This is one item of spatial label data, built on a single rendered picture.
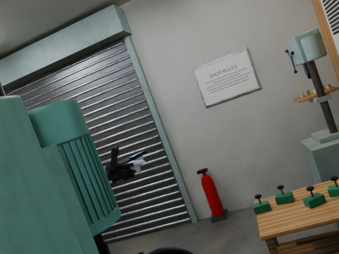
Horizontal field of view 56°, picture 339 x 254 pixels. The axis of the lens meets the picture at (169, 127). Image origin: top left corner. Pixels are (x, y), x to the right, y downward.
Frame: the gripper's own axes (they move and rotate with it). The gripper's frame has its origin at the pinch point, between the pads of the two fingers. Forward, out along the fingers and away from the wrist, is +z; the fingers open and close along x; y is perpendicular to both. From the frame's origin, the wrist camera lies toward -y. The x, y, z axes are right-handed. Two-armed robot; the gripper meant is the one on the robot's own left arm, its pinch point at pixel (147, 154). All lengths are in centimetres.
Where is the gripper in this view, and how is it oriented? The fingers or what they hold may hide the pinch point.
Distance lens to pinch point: 148.4
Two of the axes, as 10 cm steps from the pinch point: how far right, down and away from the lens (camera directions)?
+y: 3.5, 9.2, 1.9
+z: 9.4, -3.4, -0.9
